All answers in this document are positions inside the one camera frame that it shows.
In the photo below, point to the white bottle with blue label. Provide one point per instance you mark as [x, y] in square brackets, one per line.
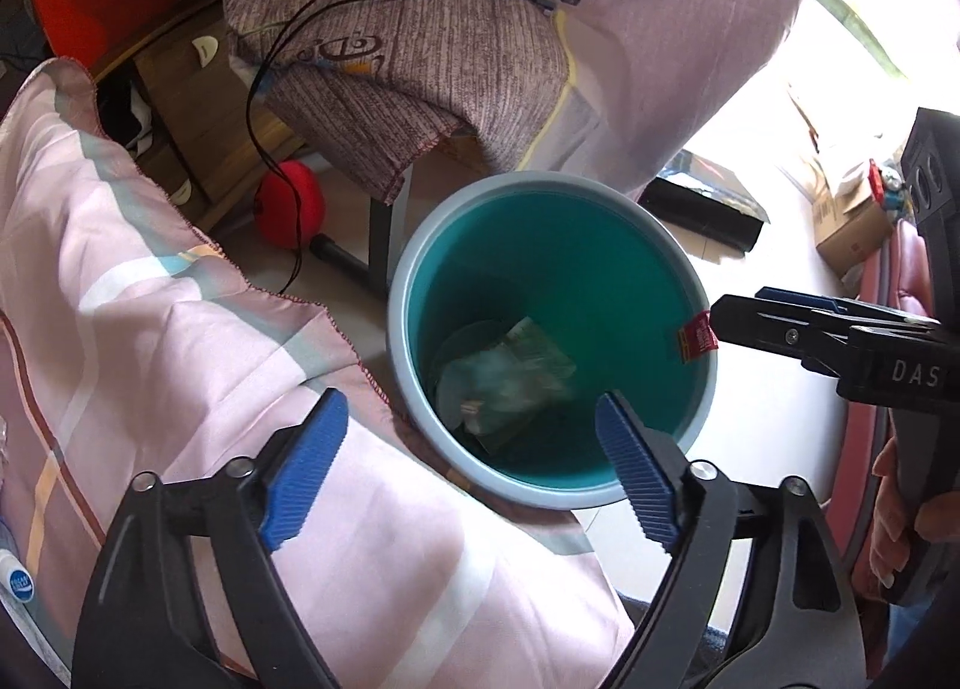
[16, 580]

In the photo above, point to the grey metal table leg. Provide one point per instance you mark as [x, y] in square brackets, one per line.
[381, 239]

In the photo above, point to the red round ball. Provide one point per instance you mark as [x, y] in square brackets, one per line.
[289, 205]

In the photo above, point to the cardboard box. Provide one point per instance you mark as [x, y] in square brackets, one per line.
[855, 224]

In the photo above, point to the black flat box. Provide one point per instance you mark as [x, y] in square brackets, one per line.
[705, 209]

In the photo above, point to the small red packet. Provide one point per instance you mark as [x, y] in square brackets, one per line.
[696, 338]

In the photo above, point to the pink striped blanket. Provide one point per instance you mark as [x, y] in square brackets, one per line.
[150, 329]

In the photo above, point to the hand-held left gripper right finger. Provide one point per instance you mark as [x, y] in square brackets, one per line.
[637, 479]

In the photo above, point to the pink-red suitcase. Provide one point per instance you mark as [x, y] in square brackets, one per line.
[877, 284]

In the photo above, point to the pink sheet with yellow stripe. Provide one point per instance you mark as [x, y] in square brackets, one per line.
[675, 44]

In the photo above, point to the grey-brown knit cloth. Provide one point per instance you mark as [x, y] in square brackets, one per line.
[420, 59]

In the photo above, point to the wooden drawer cabinet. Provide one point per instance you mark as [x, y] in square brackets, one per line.
[202, 127]

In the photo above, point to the crumpled green wrapper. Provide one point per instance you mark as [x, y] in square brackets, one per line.
[510, 374]

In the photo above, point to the person's right hand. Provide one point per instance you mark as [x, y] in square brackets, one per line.
[889, 509]

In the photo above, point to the teal trash bin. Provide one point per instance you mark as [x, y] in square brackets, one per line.
[570, 269]

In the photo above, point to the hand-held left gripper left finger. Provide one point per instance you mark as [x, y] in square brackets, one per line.
[307, 464]

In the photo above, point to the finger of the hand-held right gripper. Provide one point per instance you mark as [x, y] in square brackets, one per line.
[757, 325]
[795, 299]

